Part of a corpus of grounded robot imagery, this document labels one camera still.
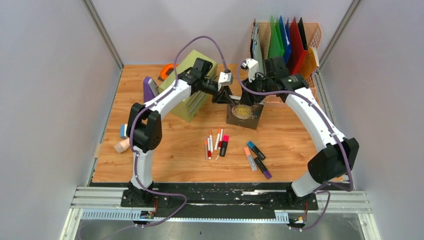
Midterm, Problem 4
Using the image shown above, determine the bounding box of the orange tape dispenser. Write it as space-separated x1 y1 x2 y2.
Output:
157 63 174 82

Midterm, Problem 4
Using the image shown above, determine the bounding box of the black mounting base rail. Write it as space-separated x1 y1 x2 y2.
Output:
70 181 373 223

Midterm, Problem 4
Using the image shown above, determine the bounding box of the purple highlighter marker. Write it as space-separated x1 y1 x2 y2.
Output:
254 157 272 180

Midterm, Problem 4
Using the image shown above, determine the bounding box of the orange grey highlighter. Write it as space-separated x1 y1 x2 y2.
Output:
243 146 257 171

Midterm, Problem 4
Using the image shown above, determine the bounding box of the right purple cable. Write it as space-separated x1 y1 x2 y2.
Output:
236 66 355 232

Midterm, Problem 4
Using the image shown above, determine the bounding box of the orange white marker pen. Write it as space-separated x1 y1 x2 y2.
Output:
214 128 222 152

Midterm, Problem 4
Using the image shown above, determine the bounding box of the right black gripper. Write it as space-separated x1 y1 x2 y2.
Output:
240 72 275 106

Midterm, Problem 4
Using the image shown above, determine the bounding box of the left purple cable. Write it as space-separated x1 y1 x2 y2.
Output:
129 35 231 229

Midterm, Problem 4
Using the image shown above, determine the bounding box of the red white marker pen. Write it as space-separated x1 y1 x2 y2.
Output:
207 137 212 160

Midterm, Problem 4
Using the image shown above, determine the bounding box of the purple stapler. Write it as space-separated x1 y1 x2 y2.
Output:
143 76 160 103

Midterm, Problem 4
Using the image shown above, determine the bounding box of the red tipped white pen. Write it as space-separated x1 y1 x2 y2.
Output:
217 128 224 150

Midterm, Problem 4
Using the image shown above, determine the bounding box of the pink cylindrical tube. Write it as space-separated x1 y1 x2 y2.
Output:
114 138 130 153

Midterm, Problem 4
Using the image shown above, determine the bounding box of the orange tipped white pen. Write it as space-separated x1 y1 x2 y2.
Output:
208 130 214 153

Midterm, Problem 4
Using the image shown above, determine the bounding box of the blue plastic folder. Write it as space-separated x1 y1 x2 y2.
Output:
278 15 292 64

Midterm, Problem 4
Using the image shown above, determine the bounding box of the green drawer cabinet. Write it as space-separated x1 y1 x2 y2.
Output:
158 50 218 123

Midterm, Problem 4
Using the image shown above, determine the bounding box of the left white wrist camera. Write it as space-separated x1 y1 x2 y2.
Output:
218 71 234 87

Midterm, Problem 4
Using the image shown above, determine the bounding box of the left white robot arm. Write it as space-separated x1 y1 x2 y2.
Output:
127 58 233 207

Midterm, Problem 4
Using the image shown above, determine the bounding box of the blue capped black marker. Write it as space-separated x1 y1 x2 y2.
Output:
246 141 266 161

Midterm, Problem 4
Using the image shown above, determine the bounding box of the black paperback book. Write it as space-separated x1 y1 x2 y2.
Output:
226 95 265 130

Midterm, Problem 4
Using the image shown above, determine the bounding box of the pink capped black highlighter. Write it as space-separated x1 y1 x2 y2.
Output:
219 134 229 157

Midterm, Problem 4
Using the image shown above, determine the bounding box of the grey thin marker pen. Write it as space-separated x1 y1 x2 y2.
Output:
204 138 209 160

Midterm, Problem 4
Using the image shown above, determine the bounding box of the purple cable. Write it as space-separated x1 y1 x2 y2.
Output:
236 66 355 232
129 35 231 229

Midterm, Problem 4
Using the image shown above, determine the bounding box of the yellow book in rack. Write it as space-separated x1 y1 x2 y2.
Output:
299 46 320 80

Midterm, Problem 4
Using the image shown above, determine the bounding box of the green plastic folder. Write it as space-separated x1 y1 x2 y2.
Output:
268 16 285 59

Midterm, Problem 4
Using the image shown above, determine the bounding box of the grey clipboard with papers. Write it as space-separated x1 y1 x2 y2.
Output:
250 19 264 74

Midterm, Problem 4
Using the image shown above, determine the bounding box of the red plastic folder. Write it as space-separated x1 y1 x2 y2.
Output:
287 17 308 75

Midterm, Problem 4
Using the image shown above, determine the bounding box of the pink file organizer rack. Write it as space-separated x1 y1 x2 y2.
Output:
248 22 322 108

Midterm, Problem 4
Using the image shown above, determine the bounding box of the white block eraser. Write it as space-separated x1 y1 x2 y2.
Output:
119 123 128 139

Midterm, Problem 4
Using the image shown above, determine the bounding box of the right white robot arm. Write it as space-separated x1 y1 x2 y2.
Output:
239 56 359 209

